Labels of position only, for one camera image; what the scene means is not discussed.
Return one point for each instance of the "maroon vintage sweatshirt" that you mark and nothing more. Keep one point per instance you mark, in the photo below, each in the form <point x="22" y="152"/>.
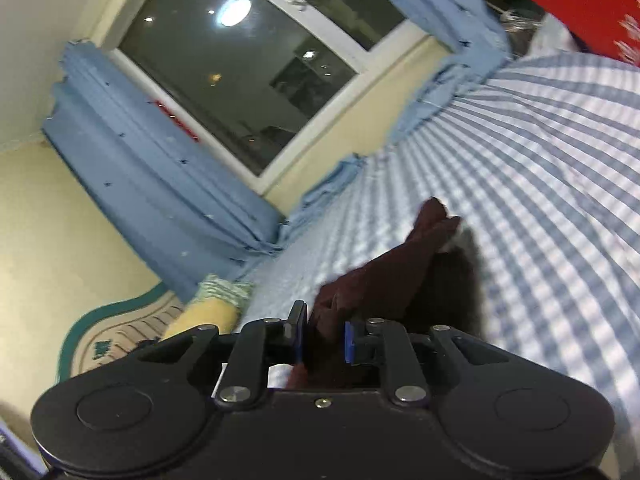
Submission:
<point x="425" y="281"/>

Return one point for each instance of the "teal trimmed headboard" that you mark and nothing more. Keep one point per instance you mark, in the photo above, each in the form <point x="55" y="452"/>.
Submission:
<point x="108" y="333"/>

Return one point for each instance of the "left blue star curtain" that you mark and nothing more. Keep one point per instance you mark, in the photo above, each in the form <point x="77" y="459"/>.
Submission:
<point x="181" y="210"/>

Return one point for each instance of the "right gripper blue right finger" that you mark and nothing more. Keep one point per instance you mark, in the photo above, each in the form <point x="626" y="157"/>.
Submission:
<point x="375" y="342"/>

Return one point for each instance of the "blue checkered bed sheet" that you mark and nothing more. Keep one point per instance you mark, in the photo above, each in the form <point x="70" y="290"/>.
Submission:
<point x="541" y="163"/>

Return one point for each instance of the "right blue star curtain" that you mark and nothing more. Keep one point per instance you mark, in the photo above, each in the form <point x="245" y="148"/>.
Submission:
<point x="478" y="47"/>

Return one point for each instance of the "yellow avocado print quilt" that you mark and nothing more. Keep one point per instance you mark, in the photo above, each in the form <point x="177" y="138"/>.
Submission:
<point x="217" y="302"/>

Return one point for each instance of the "blue star curtain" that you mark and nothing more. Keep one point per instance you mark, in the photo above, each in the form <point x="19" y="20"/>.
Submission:
<point x="181" y="210"/>
<point x="478" y="47"/>

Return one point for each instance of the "white framed window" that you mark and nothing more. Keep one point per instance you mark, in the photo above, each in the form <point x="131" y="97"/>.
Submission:
<point x="257" y="81"/>

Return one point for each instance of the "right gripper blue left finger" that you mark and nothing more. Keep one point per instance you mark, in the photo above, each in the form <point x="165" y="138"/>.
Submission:
<point x="283" y="341"/>

